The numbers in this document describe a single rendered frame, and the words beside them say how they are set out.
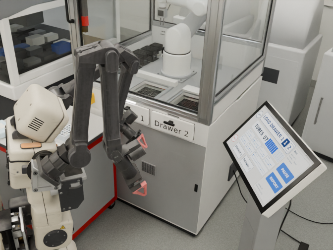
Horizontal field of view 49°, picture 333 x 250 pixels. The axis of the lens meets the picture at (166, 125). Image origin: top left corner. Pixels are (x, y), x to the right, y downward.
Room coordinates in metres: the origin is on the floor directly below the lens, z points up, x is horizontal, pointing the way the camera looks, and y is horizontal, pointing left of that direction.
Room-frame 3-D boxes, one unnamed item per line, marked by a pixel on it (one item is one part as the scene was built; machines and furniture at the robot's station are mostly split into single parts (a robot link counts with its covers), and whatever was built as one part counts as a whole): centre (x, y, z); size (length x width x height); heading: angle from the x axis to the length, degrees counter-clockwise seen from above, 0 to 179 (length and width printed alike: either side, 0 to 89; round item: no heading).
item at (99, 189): (2.00, 0.75, 0.38); 0.62 x 0.58 x 0.76; 60
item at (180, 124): (1.90, -0.03, 0.87); 0.29 x 0.02 x 0.11; 60
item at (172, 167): (2.45, -0.04, 0.40); 1.03 x 0.95 x 0.80; 60
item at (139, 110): (2.05, 0.24, 0.87); 0.29 x 0.02 x 0.11; 60
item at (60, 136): (1.91, 0.61, 0.78); 0.12 x 0.08 x 0.04; 148
